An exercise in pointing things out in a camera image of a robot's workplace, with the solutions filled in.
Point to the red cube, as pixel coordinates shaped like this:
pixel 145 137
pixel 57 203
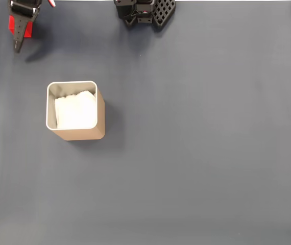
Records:
pixel 28 30

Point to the beige square metal box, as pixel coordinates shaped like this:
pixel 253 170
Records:
pixel 84 134

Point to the white tissue paper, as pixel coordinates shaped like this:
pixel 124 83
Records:
pixel 75 112

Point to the blue-grey table mat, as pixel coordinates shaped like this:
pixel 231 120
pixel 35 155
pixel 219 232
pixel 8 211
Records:
pixel 186 153

